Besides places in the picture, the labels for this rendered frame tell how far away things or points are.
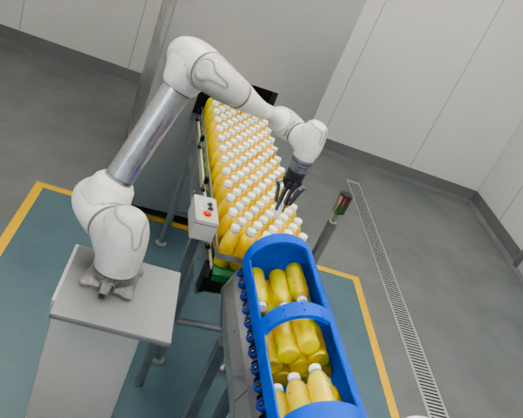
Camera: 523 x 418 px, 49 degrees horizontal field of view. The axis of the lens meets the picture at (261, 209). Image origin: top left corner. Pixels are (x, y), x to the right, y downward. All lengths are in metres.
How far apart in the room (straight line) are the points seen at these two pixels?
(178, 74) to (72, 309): 0.81
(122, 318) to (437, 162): 5.76
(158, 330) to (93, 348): 0.27
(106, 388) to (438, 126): 5.55
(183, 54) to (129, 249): 0.65
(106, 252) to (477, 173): 6.06
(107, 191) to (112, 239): 0.20
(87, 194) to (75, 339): 0.49
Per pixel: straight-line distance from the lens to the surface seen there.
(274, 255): 2.30
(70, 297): 1.96
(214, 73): 1.79
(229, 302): 2.39
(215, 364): 2.64
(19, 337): 3.23
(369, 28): 6.49
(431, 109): 6.95
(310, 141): 2.22
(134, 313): 1.96
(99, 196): 2.02
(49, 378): 2.23
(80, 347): 2.10
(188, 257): 2.58
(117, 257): 1.92
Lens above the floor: 2.31
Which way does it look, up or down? 27 degrees down
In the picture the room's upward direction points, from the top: 24 degrees clockwise
